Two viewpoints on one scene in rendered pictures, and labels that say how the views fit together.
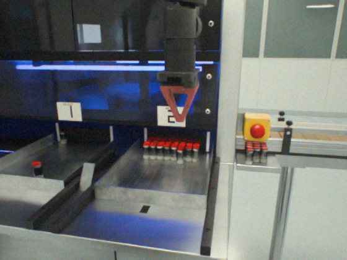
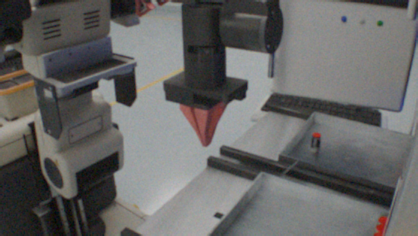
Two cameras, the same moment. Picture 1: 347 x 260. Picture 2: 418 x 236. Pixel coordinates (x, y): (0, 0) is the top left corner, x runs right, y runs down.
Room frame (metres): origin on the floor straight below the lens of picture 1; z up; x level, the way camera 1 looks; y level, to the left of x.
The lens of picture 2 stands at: (0.69, -0.47, 1.36)
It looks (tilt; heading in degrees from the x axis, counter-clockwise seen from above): 26 degrees down; 110
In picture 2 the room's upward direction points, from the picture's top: straight up
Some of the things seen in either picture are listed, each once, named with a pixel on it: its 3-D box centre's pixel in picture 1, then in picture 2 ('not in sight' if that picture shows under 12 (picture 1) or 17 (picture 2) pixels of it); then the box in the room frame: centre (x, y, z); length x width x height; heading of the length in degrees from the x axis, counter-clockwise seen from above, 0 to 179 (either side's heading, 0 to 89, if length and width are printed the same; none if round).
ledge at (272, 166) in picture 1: (256, 160); not in sight; (0.81, -0.27, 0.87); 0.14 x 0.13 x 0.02; 169
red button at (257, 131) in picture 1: (257, 130); not in sight; (0.73, -0.23, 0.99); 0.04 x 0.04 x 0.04; 79
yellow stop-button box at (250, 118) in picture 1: (256, 126); not in sight; (0.77, -0.24, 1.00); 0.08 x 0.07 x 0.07; 169
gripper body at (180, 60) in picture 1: (180, 60); (204, 68); (0.51, -0.01, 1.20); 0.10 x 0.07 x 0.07; 169
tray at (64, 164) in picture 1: (57, 156); (364, 154); (0.77, 0.36, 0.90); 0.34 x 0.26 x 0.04; 169
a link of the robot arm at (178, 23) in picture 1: (180, 25); (207, 23); (0.52, -0.01, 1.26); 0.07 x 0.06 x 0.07; 168
